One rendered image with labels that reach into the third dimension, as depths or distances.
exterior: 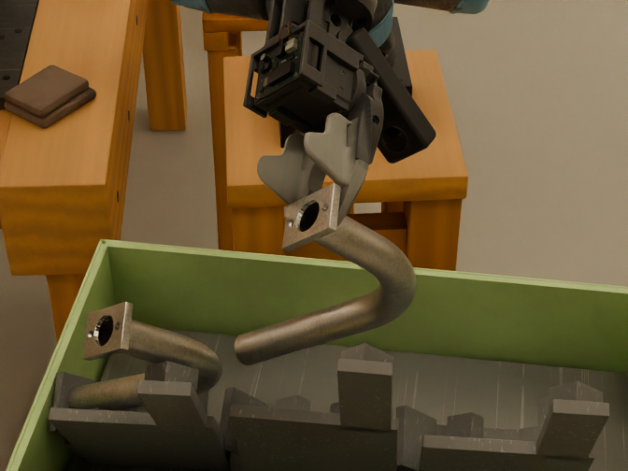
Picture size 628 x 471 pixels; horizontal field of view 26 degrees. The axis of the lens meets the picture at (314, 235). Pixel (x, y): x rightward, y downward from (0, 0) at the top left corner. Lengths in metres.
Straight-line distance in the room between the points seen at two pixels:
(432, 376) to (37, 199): 0.56
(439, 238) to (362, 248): 0.81
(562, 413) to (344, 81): 0.32
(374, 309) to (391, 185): 0.65
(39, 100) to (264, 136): 0.30
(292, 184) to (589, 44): 2.73
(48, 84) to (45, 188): 0.19
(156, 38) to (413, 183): 1.53
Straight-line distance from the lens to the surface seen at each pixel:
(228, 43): 2.29
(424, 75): 2.01
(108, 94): 1.89
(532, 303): 1.50
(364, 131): 1.07
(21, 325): 2.88
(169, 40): 3.24
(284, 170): 1.09
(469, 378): 1.53
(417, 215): 1.84
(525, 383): 1.53
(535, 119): 3.45
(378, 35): 1.31
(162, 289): 1.55
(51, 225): 1.77
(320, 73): 1.07
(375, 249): 1.07
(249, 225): 1.83
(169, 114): 3.36
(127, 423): 1.25
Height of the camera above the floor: 1.93
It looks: 39 degrees down
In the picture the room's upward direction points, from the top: straight up
